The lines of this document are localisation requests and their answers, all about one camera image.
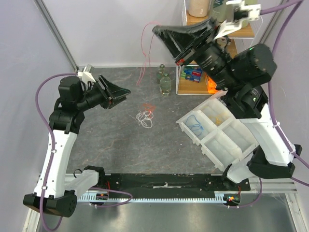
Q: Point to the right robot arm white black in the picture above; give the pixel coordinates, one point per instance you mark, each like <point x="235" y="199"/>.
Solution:
<point x="241" y="78"/>

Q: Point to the grey green bottle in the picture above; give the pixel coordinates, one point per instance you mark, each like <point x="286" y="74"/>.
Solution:
<point x="218" y="10"/>

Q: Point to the white compartment tray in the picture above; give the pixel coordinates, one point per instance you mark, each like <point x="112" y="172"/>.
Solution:
<point x="222" y="137"/>

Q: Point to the rear clear glass bottle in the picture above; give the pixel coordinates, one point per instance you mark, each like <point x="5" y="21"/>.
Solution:
<point x="160" y="72"/>

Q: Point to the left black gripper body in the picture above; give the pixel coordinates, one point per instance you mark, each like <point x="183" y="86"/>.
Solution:
<point x="105" y="98"/>

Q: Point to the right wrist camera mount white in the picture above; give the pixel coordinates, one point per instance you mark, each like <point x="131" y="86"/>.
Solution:
<point x="237" y="12"/>

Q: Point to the clear glass bottle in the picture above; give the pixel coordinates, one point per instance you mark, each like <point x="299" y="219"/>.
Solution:
<point x="165" y="84"/>
<point x="160" y="72"/>

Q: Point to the white wire shelf rack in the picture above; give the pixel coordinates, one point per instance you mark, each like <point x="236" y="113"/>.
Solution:
<point x="235" y="43"/>

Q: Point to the light blue cable duct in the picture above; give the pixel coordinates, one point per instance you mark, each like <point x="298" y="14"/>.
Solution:
<point x="102" y="197"/>

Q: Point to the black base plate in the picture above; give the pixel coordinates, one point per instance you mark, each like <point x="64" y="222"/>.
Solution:
<point x="169" y="185"/>

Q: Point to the blue sponge package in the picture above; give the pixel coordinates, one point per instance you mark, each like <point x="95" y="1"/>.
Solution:
<point x="192" y="73"/>

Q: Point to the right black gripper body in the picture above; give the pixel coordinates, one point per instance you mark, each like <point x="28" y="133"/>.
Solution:
<point x="194" y="49"/>

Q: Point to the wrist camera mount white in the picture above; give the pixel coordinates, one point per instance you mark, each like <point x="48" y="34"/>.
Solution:
<point x="86" y="74"/>
<point x="237" y="12"/>

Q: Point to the beige jar on shelf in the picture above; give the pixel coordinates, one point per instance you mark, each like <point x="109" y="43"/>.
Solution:
<point x="198" y="8"/>

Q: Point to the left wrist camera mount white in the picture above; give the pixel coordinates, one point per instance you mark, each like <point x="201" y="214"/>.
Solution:
<point x="86" y="74"/>

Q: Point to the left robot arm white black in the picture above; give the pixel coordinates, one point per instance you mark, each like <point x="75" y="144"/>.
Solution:
<point x="51" y="195"/>

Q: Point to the orange snack boxes stack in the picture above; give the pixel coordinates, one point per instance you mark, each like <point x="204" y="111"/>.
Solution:
<point x="210" y="84"/>

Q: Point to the front clear glass bottle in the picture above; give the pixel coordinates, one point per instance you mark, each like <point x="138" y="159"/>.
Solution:
<point x="165" y="84"/>

